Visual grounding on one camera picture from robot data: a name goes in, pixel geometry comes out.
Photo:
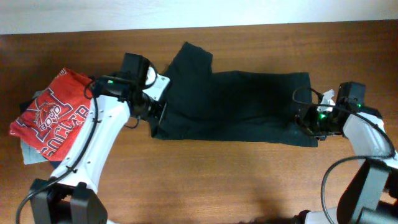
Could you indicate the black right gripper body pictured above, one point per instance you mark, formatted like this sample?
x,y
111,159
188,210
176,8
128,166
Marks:
x,y
318,123

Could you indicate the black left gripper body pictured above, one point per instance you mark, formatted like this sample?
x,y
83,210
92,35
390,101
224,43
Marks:
x,y
160,110

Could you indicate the dark teal t-shirt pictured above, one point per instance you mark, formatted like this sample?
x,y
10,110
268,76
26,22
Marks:
x,y
229,106

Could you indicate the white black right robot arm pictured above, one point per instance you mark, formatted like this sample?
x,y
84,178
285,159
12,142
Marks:
x,y
364,129

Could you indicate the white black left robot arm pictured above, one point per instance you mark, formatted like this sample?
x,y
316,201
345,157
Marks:
x,y
70,194

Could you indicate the red folded printed shirt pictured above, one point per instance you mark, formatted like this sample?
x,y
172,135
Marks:
x,y
53,115

